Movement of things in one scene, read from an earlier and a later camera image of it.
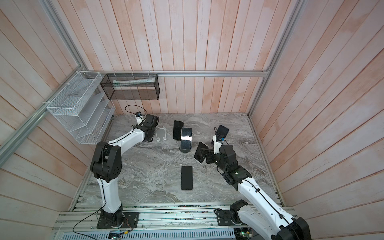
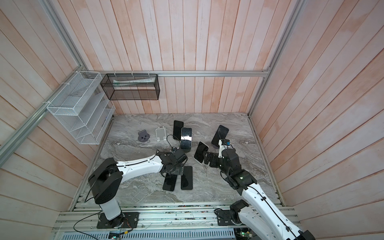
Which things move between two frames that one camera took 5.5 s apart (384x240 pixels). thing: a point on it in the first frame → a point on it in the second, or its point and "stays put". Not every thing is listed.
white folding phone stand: [161, 134] stays put
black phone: [186, 178] stays put
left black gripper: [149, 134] → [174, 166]
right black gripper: [211, 153] stays put
